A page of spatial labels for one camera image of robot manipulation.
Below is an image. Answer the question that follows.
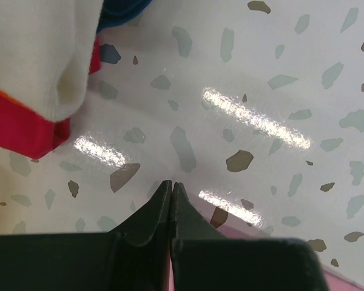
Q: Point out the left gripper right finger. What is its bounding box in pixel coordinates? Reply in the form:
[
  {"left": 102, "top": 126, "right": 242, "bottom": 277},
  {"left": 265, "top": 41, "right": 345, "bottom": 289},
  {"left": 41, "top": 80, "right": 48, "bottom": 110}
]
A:
[{"left": 170, "top": 182, "right": 328, "bottom": 290}]

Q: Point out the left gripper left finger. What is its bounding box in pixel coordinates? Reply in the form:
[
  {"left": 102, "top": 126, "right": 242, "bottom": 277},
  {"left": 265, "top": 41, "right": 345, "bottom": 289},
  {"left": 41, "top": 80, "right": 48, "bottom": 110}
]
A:
[{"left": 0, "top": 181, "right": 172, "bottom": 290}]

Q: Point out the pink t shirt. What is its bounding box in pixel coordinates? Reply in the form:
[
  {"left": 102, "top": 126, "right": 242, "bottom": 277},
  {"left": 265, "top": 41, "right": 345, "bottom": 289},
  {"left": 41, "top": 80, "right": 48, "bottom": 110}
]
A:
[{"left": 168, "top": 198, "right": 364, "bottom": 291}]

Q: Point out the folded orange t shirt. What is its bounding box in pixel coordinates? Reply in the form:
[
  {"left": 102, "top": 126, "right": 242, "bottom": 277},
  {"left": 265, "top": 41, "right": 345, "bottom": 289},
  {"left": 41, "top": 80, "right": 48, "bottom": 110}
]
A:
[{"left": 0, "top": 91, "right": 23, "bottom": 106}]

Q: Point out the folded cream t shirt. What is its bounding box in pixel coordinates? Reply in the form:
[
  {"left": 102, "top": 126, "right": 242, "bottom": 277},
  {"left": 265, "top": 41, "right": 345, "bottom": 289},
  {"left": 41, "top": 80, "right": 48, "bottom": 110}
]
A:
[{"left": 0, "top": 0, "right": 103, "bottom": 122}]

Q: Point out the folded navy blue t shirt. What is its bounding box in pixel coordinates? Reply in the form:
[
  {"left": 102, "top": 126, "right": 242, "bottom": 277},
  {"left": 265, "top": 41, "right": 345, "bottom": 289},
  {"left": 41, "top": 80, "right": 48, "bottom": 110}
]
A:
[{"left": 96, "top": 0, "right": 152, "bottom": 33}]

